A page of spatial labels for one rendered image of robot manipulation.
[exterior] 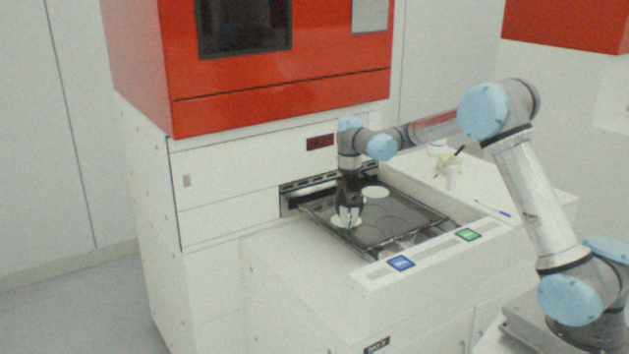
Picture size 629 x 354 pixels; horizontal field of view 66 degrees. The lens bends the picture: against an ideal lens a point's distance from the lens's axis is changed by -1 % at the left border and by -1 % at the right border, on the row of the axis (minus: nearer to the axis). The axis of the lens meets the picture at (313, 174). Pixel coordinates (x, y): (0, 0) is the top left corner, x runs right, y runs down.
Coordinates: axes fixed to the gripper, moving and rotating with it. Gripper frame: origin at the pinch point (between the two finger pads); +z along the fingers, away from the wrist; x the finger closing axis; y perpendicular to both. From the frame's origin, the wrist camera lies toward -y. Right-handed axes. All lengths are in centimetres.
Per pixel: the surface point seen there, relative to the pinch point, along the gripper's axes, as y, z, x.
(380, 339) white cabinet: -37.7, 12.3, -4.1
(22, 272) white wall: 103, 82, 171
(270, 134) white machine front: 18.2, -25.3, 24.1
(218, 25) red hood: 6, -62, 37
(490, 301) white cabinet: -15.2, 19.6, -43.1
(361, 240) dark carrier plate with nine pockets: -6.2, 1.4, -3.1
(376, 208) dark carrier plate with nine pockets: 14.0, 1.4, -11.5
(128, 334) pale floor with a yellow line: 59, 91, 100
